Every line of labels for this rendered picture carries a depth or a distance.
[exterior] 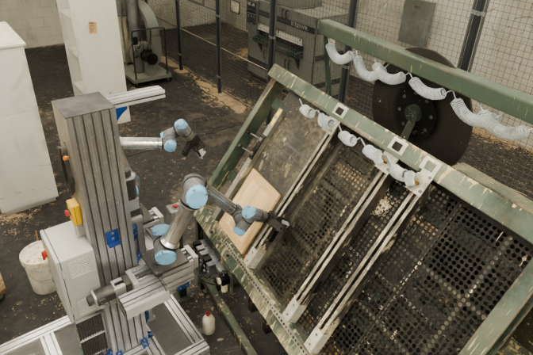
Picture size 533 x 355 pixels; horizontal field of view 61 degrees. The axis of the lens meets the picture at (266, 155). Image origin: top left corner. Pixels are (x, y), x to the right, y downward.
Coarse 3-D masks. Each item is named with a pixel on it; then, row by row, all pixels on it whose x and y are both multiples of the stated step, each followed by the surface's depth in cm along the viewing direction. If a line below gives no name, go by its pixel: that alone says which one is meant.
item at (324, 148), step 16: (336, 128) 275; (320, 144) 279; (320, 160) 280; (304, 176) 281; (288, 192) 286; (304, 192) 285; (288, 208) 285; (256, 240) 292; (272, 240) 291; (256, 256) 290
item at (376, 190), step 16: (384, 160) 236; (384, 176) 240; (368, 192) 244; (384, 192) 244; (368, 208) 244; (352, 224) 245; (336, 240) 249; (336, 256) 249; (320, 272) 249; (304, 288) 254; (304, 304) 255; (288, 320) 254
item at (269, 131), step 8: (280, 120) 323; (272, 128) 323; (264, 144) 326; (256, 152) 325; (248, 160) 329; (248, 168) 328; (240, 176) 329; (232, 184) 333; (240, 184) 331; (232, 192) 331; (216, 216) 334
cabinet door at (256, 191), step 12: (252, 180) 322; (264, 180) 313; (240, 192) 327; (252, 192) 318; (264, 192) 310; (276, 192) 301; (240, 204) 323; (252, 204) 314; (264, 204) 306; (228, 216) 328; (228, 228) 323; (252, 228) 306; (240, 240) 311; (252, 240) 305; (240, 252) 307
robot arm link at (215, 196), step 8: (192, 176) 260; (200, 176) 254; (208, 184) 262; (208, 192) 260; (216, 192) 264; (216, 200) 265; (224, 200) 268; (224, 208) 270; (232, 208) 272; (240, 208) 277; (232, 216) 275
